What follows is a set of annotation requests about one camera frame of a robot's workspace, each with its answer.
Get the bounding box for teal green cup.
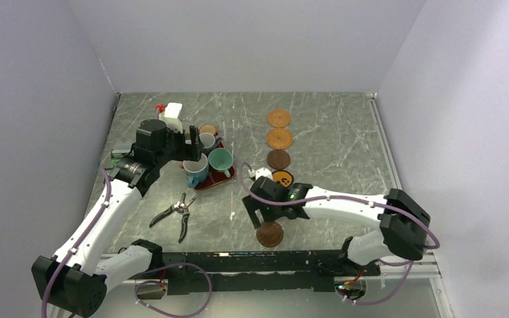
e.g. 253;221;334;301
208;148;233;178

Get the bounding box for black handled pliers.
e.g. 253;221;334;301
148;193;196;244

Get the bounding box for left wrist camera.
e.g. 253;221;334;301
155;103;184;133

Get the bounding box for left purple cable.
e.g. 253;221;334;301
40;166;213;318

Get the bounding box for red tray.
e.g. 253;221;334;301
194;144;235;191

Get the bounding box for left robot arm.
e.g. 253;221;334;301
31;119;203;317

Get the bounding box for green labelled screwdriver box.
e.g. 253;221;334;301
109;144;131;168

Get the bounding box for orange red cup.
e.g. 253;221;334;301
199;124;218;136

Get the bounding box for orange black rubber coaster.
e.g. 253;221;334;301
272;170;294;188

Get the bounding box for dark wood coaster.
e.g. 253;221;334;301
266;149;291;170
256;221;284;248

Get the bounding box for purple cable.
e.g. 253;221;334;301
237;162;441;307
40;166;213;318

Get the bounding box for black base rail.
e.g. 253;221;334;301
118;240;382;296

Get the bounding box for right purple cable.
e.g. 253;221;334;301
237;162;441;307

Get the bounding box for dark blue white mug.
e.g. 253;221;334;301
199;132;222;156

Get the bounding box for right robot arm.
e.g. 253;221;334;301
242;176;431;275

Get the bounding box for woven rattan coaster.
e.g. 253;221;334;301
266;127;294;150
266;109;291;128

